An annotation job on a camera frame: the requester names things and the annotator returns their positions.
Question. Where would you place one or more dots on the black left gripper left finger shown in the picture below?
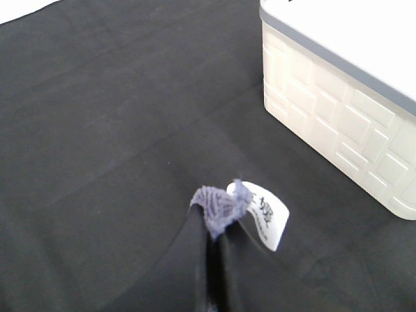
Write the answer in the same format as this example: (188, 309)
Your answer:
(177, 282)

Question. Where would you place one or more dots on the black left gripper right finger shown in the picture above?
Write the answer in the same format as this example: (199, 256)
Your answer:
(253, 282)

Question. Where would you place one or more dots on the grey microfibre towel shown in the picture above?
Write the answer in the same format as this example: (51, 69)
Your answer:
(223, 207)

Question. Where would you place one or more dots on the white lidded storage box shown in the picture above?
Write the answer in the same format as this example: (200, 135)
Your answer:
(341, 76)

